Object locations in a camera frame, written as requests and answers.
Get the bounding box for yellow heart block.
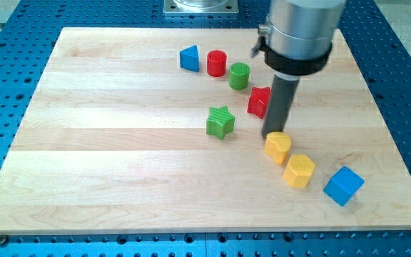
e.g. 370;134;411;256
264;131;292;164

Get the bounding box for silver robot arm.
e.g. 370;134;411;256
250;0;346;76

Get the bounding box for yellow hexagon block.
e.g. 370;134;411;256
283;154;316;188

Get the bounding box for green star block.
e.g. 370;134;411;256
206;106;235;140

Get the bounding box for red star block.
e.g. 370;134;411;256
247;87;271;119

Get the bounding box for green cylinder block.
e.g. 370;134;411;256
228;62;250;90

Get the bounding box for red cylinder block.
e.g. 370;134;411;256
206;50;227;77

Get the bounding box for blue triangle block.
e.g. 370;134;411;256
179;45;200;72

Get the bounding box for light wooden board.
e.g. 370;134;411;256
0;28;411;235

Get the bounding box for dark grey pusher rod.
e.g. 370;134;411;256
261;72;300;138

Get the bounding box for blue cube block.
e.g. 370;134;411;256
323;166;365;206

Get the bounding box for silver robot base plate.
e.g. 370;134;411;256
163;0;239;14

